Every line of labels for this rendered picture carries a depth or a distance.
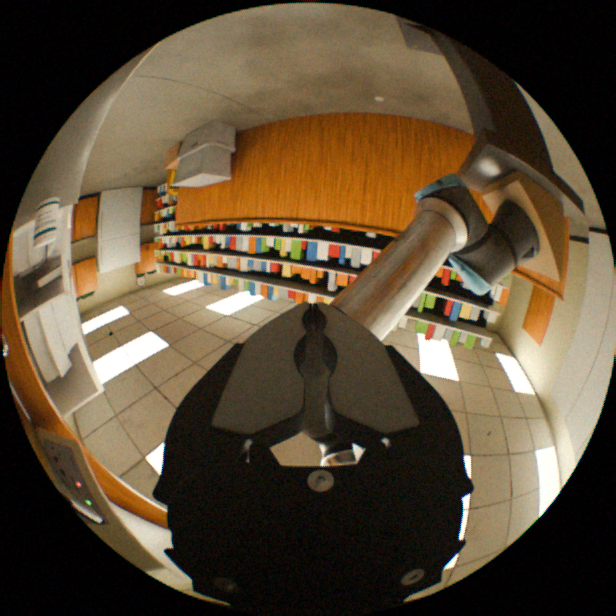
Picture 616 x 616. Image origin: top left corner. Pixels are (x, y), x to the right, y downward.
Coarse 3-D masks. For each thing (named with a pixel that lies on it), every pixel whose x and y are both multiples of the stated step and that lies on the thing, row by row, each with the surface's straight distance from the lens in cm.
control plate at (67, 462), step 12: (48, 444) 52; (60, 444) 53; (60, 456) 51; (72, 456) 52; (60, 468) 48; (72, 468) 49; (72, 480) 47; (84, 480) 48; (84, 492) 46; (96, 504) 44
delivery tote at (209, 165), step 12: (192, 156) 238; (204, 156) 217; (216, 156) 225; (228, 156) 236; (180, 168) 252; (192, 168) 227; (204, 168) 211; (216, 168) 221; (228, 168) 232; (180, 180) 239; (192, 180) 235; (204, 180) 238; (216, 180) 240
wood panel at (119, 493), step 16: (16, 320) 52; (16, 336) 53; (16, 352) 54; (16, 368) 56; (32, 368) 54; (16, 384) 58; (32, 384) 56; (32, 400) 58; (48, 400) 57; (32, 416) 61; (48, 416) 60; (64, 432) 62; (96, 464) 70; (112, 480) 77; (112, 496) 84; (128, 496) 87; (144, 512) 100; (160, 512) 106
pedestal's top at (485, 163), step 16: (480, 144) 46; (496, 144) 43; (512, 144) 46; (464, 160) 60; (480, 160) 50; (496, 160) 48; (512, 160) 46; (528, 160) 47; (464, 176) 62; (480, 176) 59; (496, 176) 56; (528, 176) 51; (544, 176) 49; (560, 192) 53; (576, 208) 58
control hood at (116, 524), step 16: (48, 432) 55; (80, 448) 55; (80, 464) 51; (96, 480) 49; (96, 496) 46; (112, 512) 44; (96, 528) 41; (112, 528) 42; (128, 528) 43; (112, 544) 40; (128, 544) 41; (128, 560) 39; (144, 560) 39
